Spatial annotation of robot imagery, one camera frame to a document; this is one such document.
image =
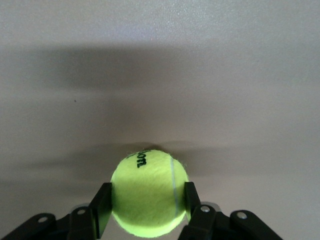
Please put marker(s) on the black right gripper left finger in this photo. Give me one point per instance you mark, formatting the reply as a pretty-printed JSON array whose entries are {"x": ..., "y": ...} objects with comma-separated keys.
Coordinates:
[{"x": 85, "y": 222}]

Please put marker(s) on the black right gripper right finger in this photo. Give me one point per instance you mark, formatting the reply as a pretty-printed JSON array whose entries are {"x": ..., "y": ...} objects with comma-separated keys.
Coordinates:
[{"x": 207, "y": 222}]

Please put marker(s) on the yellow tennis ball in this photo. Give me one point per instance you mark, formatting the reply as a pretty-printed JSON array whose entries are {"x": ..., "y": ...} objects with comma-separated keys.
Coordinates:
[{"x": 147, "y": 195}]

